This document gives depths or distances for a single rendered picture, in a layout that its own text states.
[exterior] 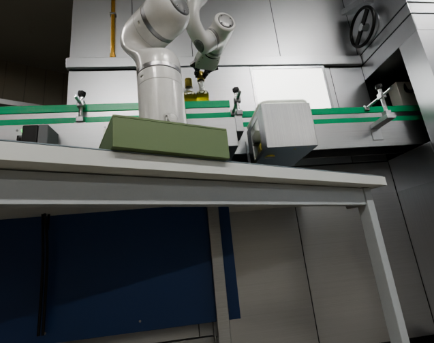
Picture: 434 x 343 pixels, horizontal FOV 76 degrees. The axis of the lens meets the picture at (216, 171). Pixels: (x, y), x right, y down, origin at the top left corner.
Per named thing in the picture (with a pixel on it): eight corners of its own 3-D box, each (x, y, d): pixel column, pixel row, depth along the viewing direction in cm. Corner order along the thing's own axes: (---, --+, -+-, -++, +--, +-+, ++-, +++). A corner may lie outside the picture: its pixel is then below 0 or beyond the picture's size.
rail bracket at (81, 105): (87, 124, 103) (88, 93, 107) (80, 115, 96) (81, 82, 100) (75, 125, 103) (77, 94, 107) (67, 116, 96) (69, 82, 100)
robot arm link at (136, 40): (155, 58, 67) (148, -19, 73) (114, 92, 78) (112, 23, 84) (191, 77, 76) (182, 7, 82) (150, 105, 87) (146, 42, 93)
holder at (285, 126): (288, 169, 115) (282, 135, 119) (318, 145, 89) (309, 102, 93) (248, 172, 113) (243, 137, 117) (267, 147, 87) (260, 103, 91)
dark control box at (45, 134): (57, 156, 97) (58, 133, 99) (46, 147, 89) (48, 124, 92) (32, 157, 96) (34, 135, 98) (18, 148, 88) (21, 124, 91)
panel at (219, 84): (334, 122, 149) (321, 69, 158) (336, 120, 146) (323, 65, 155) (164, 129, 137) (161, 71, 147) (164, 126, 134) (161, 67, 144)
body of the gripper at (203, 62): (223, 43, 118) (214, 60, 128) (199, 39, 114) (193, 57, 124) (224, 58, 115) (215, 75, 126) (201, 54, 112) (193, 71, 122)
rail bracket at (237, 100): (238, 127, 120) (234, 102, 124) (246, 107, 104) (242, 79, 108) (231, 127, 120) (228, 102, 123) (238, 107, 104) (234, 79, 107)
